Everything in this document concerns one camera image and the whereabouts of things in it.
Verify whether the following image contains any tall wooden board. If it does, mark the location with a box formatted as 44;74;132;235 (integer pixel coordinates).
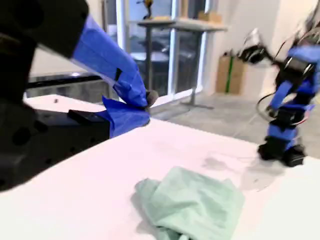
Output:
179;0;190;19

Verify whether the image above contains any silver black camera box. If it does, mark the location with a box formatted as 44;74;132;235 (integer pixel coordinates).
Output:
238;27;267;63

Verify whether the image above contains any cardboard box with green strip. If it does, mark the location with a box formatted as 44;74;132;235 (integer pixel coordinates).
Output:
215;51;248;96

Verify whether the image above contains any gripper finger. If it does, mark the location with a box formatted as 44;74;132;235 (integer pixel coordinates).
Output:
267;81;298;116
34;96;151;165
14;0;159;109

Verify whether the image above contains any pale green T-shirt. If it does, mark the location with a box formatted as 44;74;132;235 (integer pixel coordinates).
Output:
134;166;246;240

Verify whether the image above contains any yellow black figure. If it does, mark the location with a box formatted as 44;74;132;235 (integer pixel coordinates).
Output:
136;0;155;21

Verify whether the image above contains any wooden box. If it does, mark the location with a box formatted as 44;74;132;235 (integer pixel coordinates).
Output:
198;11;223;25

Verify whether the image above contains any grey standing desk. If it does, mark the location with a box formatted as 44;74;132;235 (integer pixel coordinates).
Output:
128;17;229;110

